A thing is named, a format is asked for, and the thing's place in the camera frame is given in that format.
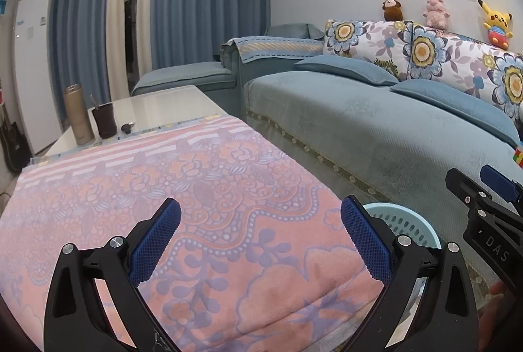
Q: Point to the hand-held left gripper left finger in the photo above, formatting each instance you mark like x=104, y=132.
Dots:
x=157, y=241

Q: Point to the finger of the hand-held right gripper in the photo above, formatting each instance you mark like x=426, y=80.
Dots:
x=496, y=182
x=461, y=188

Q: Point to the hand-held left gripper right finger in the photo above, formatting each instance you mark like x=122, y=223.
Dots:
x=365, y=245

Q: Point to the light blue plastic basket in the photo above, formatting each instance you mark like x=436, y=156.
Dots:
x=404, y=219

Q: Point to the person's right hand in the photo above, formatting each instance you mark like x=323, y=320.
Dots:
x=494, y=303

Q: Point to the colourful puzzle cube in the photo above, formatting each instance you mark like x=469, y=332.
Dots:
x=519, y=156

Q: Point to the blue cushion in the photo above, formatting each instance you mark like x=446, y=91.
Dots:
x=347, y=70
x=453, y=106

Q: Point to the pink floral printed cloth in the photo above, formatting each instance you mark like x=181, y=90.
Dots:
x=245, y=192

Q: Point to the bunch of keys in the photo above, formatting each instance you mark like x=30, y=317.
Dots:
x=127, y=128

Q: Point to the floral sofa cushion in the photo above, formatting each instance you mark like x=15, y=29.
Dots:
x=457, y=57
x=367, y=39

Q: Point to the dark brown cup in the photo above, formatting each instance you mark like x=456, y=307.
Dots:
x=105, y=121

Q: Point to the blue-grey sofa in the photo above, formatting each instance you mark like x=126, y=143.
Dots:
x=347, y=110

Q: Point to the beige thermos flask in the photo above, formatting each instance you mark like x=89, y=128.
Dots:
x=77, y=115

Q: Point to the yellow plush toy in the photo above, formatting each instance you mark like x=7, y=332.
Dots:
x=496, y=25

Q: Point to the black guitar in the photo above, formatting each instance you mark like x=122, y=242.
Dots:
x=14, y=147

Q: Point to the pink pig plush toy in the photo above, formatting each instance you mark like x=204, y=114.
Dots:
x=436, y=12

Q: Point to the brown monkey plush toy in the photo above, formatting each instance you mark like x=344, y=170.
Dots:
x=393, y=10

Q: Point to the white refrigerator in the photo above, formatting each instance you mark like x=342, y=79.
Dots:
x=34, y=70

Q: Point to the cream curtain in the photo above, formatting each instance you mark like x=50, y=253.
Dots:
x=116, y=29

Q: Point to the blue striped armrest cover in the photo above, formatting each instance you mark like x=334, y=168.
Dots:
x=278, y=47

